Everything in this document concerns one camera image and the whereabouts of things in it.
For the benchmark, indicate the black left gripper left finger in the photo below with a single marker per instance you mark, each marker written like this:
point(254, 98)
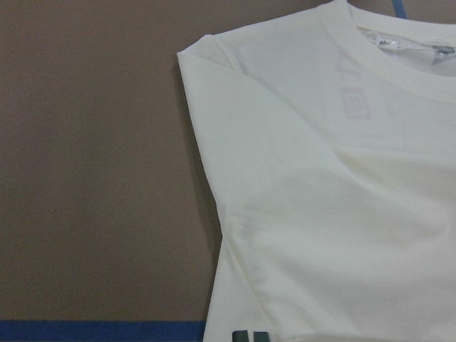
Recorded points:
point(240, 336)

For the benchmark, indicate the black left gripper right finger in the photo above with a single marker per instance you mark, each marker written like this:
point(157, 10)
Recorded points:
point(261, 336)

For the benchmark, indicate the cream long-sleeve cat shirt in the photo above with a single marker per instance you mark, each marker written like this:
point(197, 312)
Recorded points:
point(328, 141)

